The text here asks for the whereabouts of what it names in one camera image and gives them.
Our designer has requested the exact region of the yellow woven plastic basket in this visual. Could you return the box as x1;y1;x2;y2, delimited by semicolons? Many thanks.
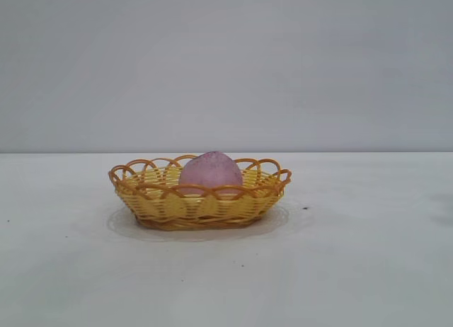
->
108;153;294;232

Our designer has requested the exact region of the clear plastic saucer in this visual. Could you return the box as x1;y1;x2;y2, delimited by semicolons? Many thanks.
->
105;199;292;243

